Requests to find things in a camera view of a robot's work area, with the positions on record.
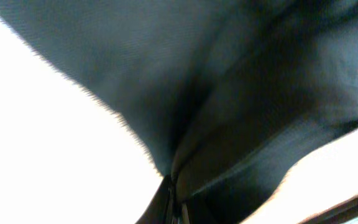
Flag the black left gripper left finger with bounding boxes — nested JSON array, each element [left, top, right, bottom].
[[135, 175, 175, 224]]

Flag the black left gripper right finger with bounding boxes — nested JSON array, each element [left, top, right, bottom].
[[181, 203, 191, 224]]

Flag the black t-shirt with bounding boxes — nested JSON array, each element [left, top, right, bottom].
[[0, 0, 358, 223]]

